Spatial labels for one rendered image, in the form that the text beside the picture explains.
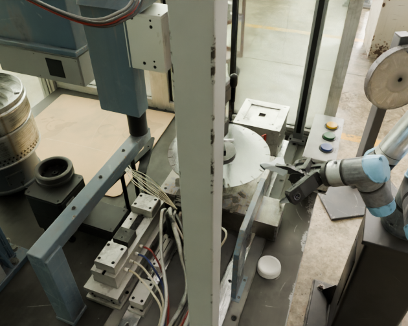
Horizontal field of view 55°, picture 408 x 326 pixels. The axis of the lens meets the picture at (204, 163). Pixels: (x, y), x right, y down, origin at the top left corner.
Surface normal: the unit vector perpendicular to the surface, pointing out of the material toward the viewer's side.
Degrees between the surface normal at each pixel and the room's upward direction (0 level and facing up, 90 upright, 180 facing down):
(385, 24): 90
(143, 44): 90
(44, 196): 0
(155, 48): 90
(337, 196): 0
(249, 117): 0
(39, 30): 90
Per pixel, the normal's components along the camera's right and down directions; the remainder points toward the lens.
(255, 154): -0.01, -0.76
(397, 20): -0.19, 0.64
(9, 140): 0.77, 0.41
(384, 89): 0.15, 0.59
